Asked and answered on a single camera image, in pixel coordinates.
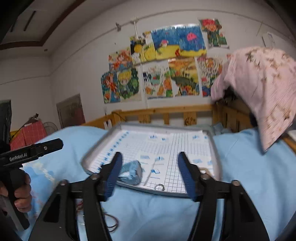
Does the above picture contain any blond boy drawing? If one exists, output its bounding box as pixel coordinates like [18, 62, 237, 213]
[117, 68, 142, 102]

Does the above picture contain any red-haired character drawing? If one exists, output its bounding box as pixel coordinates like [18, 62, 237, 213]
[199, 19, 229, 48]

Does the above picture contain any blue watch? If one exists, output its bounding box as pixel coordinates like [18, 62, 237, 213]
[118, 160, 142, 186]

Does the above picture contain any left hand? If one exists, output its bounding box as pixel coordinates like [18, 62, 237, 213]
[14, 170, 32, 213]

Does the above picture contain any dinosaur landscape drawing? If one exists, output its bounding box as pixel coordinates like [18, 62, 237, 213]
[168, 57, 200, 97]

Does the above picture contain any wire fan guard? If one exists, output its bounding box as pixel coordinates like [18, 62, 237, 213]
[43, 121, 58, 136]

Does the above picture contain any brown wall cabinet door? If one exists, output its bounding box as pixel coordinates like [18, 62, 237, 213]
[56, 94, 85, 128]

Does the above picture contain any pink floral cloth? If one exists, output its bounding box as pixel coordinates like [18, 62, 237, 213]
[211, 46, 295, 151]

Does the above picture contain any red checked cloth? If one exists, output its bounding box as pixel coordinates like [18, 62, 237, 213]
[10, 120, 47, 151]

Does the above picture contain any grey shallow box tray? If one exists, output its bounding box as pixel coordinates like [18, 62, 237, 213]
[81, 123, 222, 197]

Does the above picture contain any grid paper sheet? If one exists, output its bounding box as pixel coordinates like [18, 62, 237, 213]
[84, 130, 216, 194]

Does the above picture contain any light blue cartoon bedsheet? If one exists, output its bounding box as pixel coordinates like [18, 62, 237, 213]
[24, 126, 295, 240]

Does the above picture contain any white fruit drawing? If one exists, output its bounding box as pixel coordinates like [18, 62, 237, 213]
[142, 63, 173, 99]

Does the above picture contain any mermaid girl drawing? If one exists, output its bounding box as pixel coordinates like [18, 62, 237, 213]
[108, 47, 133, 72]

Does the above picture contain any black yellow moon drawing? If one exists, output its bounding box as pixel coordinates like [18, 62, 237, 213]
[130, 31, 156, 65]

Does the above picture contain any orange girl drawing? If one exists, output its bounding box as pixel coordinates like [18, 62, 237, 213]
[101, 71, 120, 104]

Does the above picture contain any blue sea jellyfish drawing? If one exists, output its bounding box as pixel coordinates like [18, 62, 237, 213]
[151, 24, 207, 60]

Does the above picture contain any crowded red doodle drawing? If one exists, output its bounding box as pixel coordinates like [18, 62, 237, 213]
[197, 57, 223, 97]

